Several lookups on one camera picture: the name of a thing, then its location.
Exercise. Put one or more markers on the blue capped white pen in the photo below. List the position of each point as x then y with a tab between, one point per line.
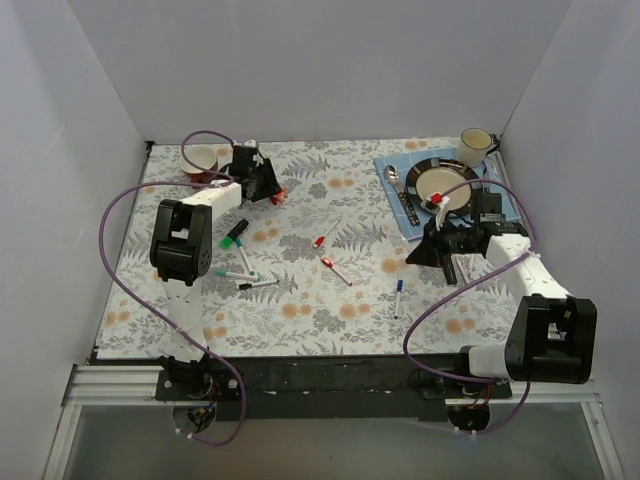
397	302

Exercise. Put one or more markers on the green capped black highlighter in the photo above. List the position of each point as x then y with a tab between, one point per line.
233	234

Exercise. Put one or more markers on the orange capped black highlighter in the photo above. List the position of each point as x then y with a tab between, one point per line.
449	270

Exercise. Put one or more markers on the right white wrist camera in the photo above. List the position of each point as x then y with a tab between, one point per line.
438	205

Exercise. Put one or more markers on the aluminium frame rail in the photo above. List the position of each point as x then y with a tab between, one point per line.
112	386

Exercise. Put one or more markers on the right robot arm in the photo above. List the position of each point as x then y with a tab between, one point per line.
552	336

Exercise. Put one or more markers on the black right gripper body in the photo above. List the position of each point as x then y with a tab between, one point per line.
439	245

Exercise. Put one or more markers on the steel spoon patterned handle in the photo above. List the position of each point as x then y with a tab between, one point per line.
392	178

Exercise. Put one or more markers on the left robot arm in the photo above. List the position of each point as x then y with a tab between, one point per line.
182	241

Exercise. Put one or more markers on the black capped white pen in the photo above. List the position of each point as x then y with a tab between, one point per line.
251	285

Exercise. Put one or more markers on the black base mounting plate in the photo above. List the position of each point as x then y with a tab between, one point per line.
332	387

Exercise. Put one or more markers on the black rimmed beige plate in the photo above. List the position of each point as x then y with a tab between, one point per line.
436	175

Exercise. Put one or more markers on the steel fork patterned handle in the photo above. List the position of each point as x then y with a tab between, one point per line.
408	209

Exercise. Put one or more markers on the pink capped white pen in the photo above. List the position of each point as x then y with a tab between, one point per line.
461	269

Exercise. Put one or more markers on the red ceramic cup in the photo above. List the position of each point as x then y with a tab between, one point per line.
201	165

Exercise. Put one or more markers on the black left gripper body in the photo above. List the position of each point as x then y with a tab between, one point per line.
263	177

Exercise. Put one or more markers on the cream enamel mug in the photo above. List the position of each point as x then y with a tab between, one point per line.
474	145

